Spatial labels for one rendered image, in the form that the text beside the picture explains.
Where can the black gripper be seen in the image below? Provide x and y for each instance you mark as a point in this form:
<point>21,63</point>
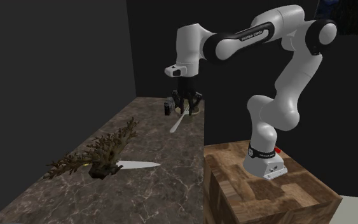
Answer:
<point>187,84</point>

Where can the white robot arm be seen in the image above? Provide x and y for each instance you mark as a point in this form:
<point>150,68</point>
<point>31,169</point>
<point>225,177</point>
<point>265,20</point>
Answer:
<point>293,83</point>

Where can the small black grey canister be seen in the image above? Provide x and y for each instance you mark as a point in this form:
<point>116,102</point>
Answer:
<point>168,107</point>

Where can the white spoon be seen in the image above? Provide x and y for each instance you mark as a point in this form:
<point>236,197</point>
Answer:
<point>177,123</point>

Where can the white blade knife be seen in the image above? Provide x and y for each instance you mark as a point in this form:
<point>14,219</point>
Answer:
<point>136,164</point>

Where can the brown branching coral ornament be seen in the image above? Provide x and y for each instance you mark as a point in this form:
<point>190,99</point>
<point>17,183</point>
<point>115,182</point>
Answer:
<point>107,149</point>

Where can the wooden patterned robot stand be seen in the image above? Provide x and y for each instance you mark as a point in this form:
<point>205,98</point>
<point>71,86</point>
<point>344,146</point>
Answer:
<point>259,198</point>

